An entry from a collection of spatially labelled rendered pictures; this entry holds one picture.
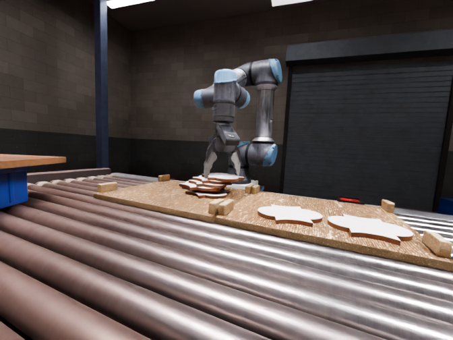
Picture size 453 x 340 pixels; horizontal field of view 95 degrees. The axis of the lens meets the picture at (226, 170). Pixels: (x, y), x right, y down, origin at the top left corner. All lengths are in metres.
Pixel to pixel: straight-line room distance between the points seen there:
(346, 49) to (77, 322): 5.50
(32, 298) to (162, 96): 6.48
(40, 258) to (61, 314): 0.15
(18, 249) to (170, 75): 6.39
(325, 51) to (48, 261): 5.40
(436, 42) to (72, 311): 5.95
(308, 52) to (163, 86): 3.90
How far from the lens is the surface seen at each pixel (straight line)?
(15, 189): 0.76
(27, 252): 0.46
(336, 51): 5.48
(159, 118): 6.65
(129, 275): 0.35
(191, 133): 6.06
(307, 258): 0.40
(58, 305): 0.31
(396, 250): 0.47
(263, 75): 1.14
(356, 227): 0.51
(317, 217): 0.53
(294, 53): 5.46
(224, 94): 0.72
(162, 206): 0.57
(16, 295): 0.36
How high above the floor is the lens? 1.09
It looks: 6 degrees down
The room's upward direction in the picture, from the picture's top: 3 degrees clockwise
